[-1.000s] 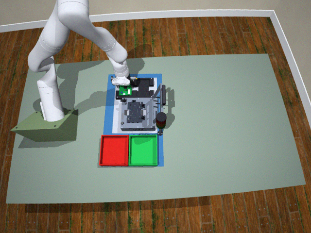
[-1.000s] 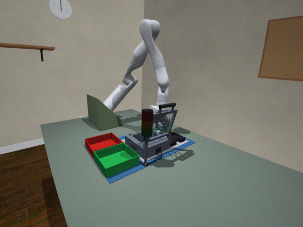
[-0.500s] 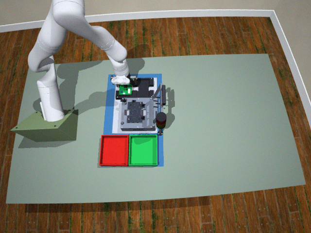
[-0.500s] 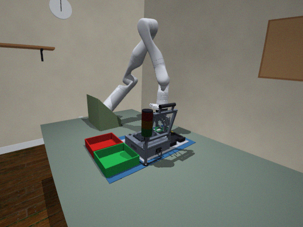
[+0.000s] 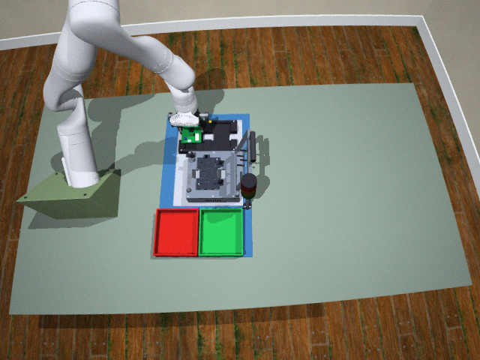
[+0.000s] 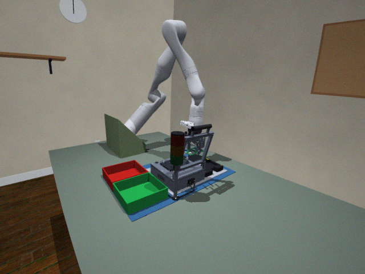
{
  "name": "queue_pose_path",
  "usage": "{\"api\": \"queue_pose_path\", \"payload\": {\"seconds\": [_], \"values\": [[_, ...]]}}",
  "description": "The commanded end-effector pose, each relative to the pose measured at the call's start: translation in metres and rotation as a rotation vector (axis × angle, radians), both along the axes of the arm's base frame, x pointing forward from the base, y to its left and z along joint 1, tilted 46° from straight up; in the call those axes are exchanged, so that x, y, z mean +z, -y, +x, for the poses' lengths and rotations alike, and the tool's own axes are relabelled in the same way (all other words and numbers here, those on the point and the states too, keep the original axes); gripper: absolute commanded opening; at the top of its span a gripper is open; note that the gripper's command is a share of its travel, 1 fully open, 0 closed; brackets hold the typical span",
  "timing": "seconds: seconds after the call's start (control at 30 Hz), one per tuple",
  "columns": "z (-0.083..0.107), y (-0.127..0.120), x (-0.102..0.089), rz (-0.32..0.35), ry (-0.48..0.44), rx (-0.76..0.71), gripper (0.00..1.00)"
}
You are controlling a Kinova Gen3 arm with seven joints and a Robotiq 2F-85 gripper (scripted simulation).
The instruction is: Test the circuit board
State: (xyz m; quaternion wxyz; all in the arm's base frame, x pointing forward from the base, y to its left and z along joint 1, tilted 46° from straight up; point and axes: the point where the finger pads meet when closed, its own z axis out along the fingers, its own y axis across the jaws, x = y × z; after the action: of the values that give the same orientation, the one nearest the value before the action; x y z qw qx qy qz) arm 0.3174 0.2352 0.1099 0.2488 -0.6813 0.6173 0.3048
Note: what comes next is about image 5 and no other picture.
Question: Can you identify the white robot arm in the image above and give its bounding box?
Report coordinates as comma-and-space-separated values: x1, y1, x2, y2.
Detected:
43, 0, 199, 188

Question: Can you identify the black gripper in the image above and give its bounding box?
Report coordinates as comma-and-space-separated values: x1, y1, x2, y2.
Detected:
168, 107, 209, 133

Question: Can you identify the red bin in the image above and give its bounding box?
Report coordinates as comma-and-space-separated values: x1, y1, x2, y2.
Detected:
153, 208, 200, 257

